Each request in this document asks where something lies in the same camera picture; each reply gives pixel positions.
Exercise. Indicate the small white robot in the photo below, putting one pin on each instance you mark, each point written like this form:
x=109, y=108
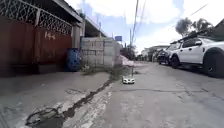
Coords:
x=128, y=80

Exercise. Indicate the utility pole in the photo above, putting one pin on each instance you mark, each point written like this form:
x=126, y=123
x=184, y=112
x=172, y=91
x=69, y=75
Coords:
x=130, y=38

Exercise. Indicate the blue barrel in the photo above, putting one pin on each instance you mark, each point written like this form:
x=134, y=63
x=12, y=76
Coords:
x=73, y=60

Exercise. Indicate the distant buildings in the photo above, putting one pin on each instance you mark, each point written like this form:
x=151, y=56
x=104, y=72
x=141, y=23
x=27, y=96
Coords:
x=151, y=51

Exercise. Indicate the building with roof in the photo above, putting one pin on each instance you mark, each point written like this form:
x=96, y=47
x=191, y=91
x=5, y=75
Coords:
x=83, y=25

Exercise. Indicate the dark car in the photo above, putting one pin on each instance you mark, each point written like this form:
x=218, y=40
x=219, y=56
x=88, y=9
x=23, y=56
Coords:
x=164, y=55

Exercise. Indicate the grey concrete road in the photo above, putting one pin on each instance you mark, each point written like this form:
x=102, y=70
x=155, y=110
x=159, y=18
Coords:
x=156, y=100

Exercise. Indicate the rusty red metal gate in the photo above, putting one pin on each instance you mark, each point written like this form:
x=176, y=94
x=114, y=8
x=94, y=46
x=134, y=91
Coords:
x=30, y=46

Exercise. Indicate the white pickup truck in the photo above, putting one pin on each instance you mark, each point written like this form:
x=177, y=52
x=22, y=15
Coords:
x=196, y=51

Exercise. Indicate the tree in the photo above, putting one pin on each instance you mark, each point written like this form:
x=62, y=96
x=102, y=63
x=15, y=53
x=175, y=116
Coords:
x=191, y=26

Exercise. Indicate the grey concrete block wall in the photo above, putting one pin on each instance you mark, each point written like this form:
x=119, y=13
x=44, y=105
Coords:
x=98, y=51

